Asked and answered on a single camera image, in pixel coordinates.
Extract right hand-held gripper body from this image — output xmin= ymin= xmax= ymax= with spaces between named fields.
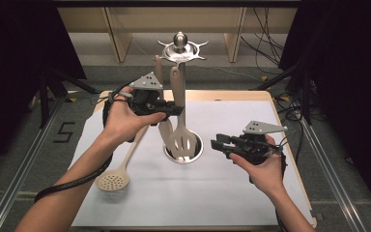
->
xmin=235 ymin=120 xmax=289 ymax=165

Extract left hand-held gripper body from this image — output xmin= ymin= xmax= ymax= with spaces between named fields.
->
xmin=128 ymin=72 xmax=163 ymax=116

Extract beige slotted spatula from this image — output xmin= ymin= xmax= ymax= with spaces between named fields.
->
xmin=166 ymin=66 xmax=199 ymax=160

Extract steel utensil stand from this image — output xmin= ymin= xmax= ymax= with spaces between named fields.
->
xmin=157 ymin=31 xmax=210 ymax=164

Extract beige perforated skimmer spoon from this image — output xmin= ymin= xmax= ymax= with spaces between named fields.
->
xmin=95 ymin=124 xmax=150 ymax=192

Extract person's right hand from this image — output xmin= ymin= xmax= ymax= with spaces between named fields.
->
xmin=229 ymin=134 xmax=286 ymax=194

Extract person's left hand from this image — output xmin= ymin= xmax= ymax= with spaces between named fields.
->
xmin=104 ymin=86 xmax=168 ymax=144

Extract black metal stand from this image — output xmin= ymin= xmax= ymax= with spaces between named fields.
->
xmin=254 ymin=62 xmax=313 ymax=127
xmin=38 ymin=64 xmax=100 ymax=130

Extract wooden shelf unit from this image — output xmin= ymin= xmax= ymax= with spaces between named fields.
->
xmin=57 ymin=7 xmax=299 ymax=64

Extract black curtain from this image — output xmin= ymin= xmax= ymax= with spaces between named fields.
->
xmin=278 ymin=0 xmax=371 ymax=221
xmin=0 ymin=0 xmax=88 ymax=183

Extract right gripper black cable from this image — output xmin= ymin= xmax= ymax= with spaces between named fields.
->
xmin=273 ymin=134 xmax=288 ymax=232

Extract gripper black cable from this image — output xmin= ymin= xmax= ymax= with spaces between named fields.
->
xmin=273 ymin=134 xmax=288 ymax=232
xmin=33 ymin=80 xmax=137 ymax=204

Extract black cables beside table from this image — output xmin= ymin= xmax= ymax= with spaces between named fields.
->
xmin=273 ymin=92 xmax=305 ymax=162

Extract metal floor rail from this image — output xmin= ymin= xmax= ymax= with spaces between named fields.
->
xmin=0 ymin=96 xmax=66 ymax=232
xmin=300 ymin=117 xmax=365 ymax=232

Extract black cables by shelf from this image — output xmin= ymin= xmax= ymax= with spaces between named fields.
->
xmin=240 ymin=8 xmax=286 ymax=75

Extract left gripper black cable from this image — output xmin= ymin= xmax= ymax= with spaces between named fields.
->
xmin=33 ymin=80 xmax=137 ymax=204

